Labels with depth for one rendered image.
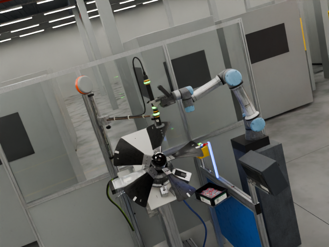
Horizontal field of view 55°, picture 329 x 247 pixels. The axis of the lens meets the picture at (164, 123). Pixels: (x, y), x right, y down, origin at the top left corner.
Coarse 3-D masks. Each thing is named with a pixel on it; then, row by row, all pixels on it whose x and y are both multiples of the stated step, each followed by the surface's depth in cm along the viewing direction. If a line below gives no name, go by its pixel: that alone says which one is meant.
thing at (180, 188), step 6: (168, 174) 239; (174, 174) 246; (174, 180) 237; (180, 180) 243; (174, 186) 233; (180, 186) 236; (186, 186) 240; (174, 192) 229; (180, 192) 232; (186, 192) 235; (192, 192) 238; (180, 198) 228; (186, 198) 231
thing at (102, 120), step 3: (96, 117) 279; (99, 117) 279; (102, 117) 275; (105, 117) 275; (108, 117) 277; (99, 120) 277; (102, 120) 274; (105, 120) 275; (99, 123) 278; (102, 123) 276; (105, 123) 274; (108, 123) 277
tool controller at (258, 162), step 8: (248, 152) 201; (256, 152) 196; (240, 160) 198; (248, 160) 193; (256, 160) 189; (264, 160) 184; (272, 160) 180; (248, 168) 191; (256, 168) 182; (264, 168) 178; (272, 168) 178; (248, 176) 201; (256, 176) 188; (264, 176) 177; (272, 176) 179; (280, 176) 181; (256, 184) 197; (264, 184) 183; (272, 184) 180; (280, 184) 181; (272, 192) 181; (280, 192) 182
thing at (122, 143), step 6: (120, 138) 247; (120, 144) 247; (126, 144) 246; (120, 150) 246; (126, 150) 246; (132, 150) 245; (138, 150) 245; (114, 156) 247; (120, 156) 247; (126, 156) 247; (132, 156) 246; (138, 156) 246; (114, 162) 248; (120, 162) 248; (126, 162) 248; (132, 162) 248; (138, 162) 247
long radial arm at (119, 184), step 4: (144, 168) 254; (136, 172) 252; (140, 172) 252; (144, 172) 252; (124, 176) 250; (128, 176) 250; (132, 176) 250; (136, 176) 250; (116, 180) 248; (120, 180) 248; (124, 180) 248; (128, 180) 248; (132, 180) 249; (116, 184) 246; (120, 184) 247; (124, 184) 247; (116, 188) 245; (120, 188) 248; (116, 192) 252
